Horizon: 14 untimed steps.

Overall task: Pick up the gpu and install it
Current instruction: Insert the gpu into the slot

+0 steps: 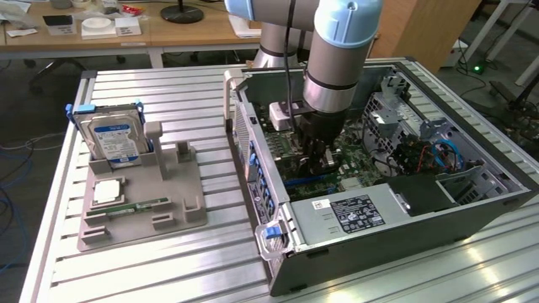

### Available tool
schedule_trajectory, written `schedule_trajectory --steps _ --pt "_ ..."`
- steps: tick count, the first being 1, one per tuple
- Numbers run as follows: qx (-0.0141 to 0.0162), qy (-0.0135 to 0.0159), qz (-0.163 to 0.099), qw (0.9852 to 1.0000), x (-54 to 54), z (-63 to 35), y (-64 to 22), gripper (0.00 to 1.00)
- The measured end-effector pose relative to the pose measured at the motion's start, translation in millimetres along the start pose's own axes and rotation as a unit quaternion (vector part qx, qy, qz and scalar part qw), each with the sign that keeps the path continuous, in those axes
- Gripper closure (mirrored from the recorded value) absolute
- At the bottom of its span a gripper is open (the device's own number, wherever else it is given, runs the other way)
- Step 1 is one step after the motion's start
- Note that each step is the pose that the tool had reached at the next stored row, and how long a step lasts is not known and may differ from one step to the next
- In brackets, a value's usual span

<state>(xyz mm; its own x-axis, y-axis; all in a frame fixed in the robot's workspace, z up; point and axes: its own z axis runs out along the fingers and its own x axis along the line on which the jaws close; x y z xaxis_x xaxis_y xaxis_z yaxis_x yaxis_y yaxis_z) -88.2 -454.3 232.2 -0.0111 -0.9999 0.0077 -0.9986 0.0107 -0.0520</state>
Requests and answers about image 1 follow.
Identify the perforated metal drive cage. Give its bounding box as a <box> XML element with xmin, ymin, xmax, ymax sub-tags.
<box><xmin>360</xmin><ymin>75</ymin><xmax>423</xmax><ymax>158</ymax></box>

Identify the white box with black top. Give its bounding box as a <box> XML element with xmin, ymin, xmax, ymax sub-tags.
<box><xmin>41</xmin><ymin>15</ymin><xmax>78</xmax><ymax>37</ymax></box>

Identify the hard disk in blue carrier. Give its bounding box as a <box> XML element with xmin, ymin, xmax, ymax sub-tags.
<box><xmin>64</xmin><ymin>100</ymin><xmax>146</xmax><ymax>167</ymax></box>

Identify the metal disk bay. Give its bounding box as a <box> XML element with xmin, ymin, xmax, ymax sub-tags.
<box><xmin>435</xmin><ymin>163</ymin><xmax>499</xmax><ymax>206</ymax></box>

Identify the silver CPU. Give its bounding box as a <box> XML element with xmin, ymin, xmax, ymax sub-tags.
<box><xmin>92</xmin><ymin>180</ymin><xmax>126</xmax><ymax>203</ymax></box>

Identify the blue floor cable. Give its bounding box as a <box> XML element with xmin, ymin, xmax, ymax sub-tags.
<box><xmin>0</xmin><ymin>148</ymin><xmax>36</xmax><ymax>273</ymax></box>

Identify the CPU socket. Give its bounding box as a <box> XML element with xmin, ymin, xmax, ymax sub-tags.
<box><xmin>285</xmin><ymin>130</ymin><xmax>304</xmax><ymax>152</ymax></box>

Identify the open black PC case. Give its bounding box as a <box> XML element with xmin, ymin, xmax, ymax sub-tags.
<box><xmin>222</xmin><ymin>59</ymin><xmax>532</xmax><ymax>297</ymax></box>

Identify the grey power supply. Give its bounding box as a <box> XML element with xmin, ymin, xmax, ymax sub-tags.
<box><xmin>289</xmin><ymin>184</ymin><xmax>412</xmax><ymax>246</ymax></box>

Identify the wooden desk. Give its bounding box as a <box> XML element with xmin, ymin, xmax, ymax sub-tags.
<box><xmin>0</xmin><ymin>0</ymin><xmax>380</xmax><ymax>61</ymax></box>

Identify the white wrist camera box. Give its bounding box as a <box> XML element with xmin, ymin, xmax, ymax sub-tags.
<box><xmin>268</xmin><ymin>101</ymin><xmax>314</xmax><ymax>131</ymax></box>

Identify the blue case latch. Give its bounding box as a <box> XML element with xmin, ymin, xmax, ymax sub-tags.
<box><xmin>260</xmin><ymin>222</ymin><xmax>281</xmax><ymax>242</ymax></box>

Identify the clear plastic bag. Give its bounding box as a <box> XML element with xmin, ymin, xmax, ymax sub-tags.
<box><xmin>0</xmin><ymin>0</ymin><xmax>33</xmax><ymax>25</ymax></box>

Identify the blue expansion slot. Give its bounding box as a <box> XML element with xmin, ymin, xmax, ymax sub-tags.
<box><xmin>281</xmin><ymin>173</ymin><xmax>329</xmax><ymax>188</ymax></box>

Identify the black round lamp base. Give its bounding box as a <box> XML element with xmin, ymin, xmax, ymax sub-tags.
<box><xmin>158</xmin><ymin>0</ymin><xmax>205</xmax><ymax>24</ymax></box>

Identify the wooden cabinet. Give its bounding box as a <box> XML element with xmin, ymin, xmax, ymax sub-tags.
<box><xmin>348</xmin><ymin>0</ymin><xmax>483</xmax><ymax>74</ymax></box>

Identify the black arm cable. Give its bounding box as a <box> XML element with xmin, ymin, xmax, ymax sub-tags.
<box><xmin>281</xmin><ymin>0</ymin><xmax>296</xmax><ymax>131</ymax></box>

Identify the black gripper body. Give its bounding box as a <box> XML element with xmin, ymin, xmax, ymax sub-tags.
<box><xmin>293</xmin><ymin>109</ymin><xmax>345</xmax><ymax>149</ymax></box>

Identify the green motherboard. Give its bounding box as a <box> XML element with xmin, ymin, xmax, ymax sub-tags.
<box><xmin>256</xmin><ymin>112</ymin><xmax>388</xmax><ymax>203</ymax></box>

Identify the small white labelled box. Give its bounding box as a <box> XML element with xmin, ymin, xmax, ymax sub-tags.
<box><xmin>113</xmin><ymin>17</ymin><xmax>142</xmax><ymax>37</ymax></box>

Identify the grey parts rack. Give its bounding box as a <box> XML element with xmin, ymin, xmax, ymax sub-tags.
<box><xmin>76</xmin><ymin>121</ymin><xmax>210</xmax><ymax>253</ymax></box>

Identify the black office chair base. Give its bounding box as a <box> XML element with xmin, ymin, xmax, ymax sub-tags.
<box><xmin>24</xmin><ymin>56</ymin><xmax>88</xmax><ymax>94</ymax></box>

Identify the white box with round hollow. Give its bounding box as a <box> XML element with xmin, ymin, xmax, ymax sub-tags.
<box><xmin>78</xmin><ymin>17</ymin><xmax>120</xmax><ymax>40</ymax></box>

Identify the stack of white papers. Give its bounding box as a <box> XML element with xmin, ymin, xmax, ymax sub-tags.
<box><xmin>226</xmin><ymin>14</ymin><xmax>262</xmax><ymax>39</ymax></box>

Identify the blue disk wire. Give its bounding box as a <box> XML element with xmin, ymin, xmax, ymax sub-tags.
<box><xmin>432</xmin><ymin>138</ymin><xmax>467</xmax><ymax>173</ymax></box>

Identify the white desk frame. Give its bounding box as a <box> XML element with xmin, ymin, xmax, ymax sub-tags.
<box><xmin>457</xmin><ymin>0</ymin><xmax>539</xmax><ymax>86</ymax></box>

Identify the green RAM stick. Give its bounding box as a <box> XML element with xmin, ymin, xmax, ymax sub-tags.
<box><xmin>106</xmin><ymin>197</ymin><xmax>172</xmax><ymax>219</ymax></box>

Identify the red disk wire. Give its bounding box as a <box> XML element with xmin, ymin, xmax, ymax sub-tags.
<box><xmin>415</xmin><ymin>141</ymin><xmax>435</xmax><ymax>173</ymax></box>

